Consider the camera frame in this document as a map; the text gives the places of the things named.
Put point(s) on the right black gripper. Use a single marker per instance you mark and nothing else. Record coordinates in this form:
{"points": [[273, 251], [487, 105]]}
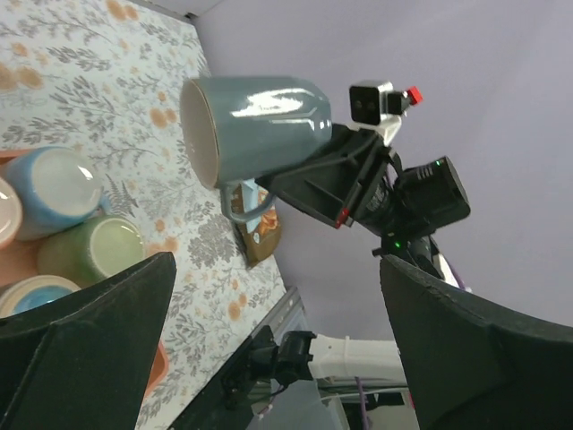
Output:
{"points": [[346, 181]]}

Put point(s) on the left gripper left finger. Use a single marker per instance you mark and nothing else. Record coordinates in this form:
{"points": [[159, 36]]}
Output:
{"points": [[84, 360]]}

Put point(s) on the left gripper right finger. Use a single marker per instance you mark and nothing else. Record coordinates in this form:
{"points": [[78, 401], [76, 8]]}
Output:
{"points": [[471, 363]]}

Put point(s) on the green mug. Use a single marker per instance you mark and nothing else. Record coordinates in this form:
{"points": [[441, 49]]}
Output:
{"points": [[93, 251]]}

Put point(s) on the dark teal mug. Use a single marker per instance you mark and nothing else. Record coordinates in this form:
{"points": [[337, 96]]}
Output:
{"points": [[241, 128]]}

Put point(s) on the light blue white mug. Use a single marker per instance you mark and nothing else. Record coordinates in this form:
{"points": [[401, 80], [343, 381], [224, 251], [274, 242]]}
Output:
{"points": [[58, 189]]}

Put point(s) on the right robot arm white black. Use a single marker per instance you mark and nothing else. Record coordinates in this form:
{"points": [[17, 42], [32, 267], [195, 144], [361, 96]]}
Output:
{"points": [[432, 197]]}

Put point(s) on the blue butterfly mug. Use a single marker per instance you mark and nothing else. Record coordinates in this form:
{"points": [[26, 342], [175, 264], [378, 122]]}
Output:
{"points": [[27, 294]]}

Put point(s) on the pink mug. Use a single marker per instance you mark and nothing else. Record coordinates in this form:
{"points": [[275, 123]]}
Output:
{"points": [[10, 213]]}

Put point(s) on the blue chips bag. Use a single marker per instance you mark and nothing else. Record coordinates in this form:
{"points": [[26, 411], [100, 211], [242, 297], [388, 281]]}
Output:
{"points": [[258, 238]]}

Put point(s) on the floral table mat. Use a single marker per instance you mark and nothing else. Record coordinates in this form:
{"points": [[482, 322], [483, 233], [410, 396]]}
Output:
{"points": [[103, 78]]}

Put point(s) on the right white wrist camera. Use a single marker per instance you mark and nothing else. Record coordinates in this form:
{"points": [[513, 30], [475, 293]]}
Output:
{"points": [[379, 107]]}

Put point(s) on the aluminium frame rail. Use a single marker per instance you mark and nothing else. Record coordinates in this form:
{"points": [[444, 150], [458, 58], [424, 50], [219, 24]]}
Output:
{"points": [[288, 314]]}

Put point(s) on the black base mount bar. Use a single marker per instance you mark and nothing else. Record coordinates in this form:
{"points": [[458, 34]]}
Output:
{"points": [[258, 371]]}

